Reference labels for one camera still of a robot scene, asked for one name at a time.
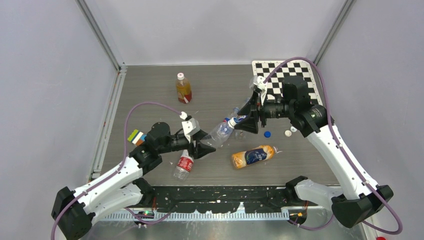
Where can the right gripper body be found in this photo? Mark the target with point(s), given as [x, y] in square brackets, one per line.
[276, 108]

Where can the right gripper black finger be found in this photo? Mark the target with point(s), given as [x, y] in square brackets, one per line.
[245, 109]
[247, 123]

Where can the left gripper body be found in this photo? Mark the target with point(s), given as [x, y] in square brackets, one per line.
[191, 148]

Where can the red label water bottle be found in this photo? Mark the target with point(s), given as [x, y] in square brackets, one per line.
[183, 166]

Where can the clear plastic bottle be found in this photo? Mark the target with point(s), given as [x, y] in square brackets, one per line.
[218, 136]

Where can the yellow red label bottle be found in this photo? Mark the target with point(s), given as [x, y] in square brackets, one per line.
[184, 91]

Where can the white QR bottle cap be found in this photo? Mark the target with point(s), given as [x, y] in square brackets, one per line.
[180, 76]

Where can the crushed Pepsi bottle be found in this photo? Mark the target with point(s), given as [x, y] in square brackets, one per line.
[233, 115]

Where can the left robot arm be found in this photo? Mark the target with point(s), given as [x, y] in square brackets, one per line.
[76, 211]

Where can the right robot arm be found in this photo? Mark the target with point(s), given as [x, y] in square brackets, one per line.
[359, 196]

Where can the upright Pepsi bottle blue label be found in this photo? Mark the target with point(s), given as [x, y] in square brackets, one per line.
[239, 134]

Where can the cream white bottle cap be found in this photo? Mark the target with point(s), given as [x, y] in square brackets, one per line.
[287, 133]

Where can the orange blue label bottle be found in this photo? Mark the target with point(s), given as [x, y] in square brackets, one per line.
[253, 156]

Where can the colourful toy brick stack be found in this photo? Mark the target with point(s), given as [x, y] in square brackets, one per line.
[136, 137]

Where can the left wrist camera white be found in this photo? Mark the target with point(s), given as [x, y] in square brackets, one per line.
[189, 124]

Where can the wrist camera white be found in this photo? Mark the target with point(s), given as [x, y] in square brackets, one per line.
[259, 85]
[189, 124]

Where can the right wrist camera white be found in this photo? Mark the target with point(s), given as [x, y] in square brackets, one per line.
[259, 85]

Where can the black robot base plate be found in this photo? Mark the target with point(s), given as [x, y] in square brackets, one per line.
[220, 199]

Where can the aluminium slotted rail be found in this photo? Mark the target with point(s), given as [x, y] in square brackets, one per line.
[241, 215]

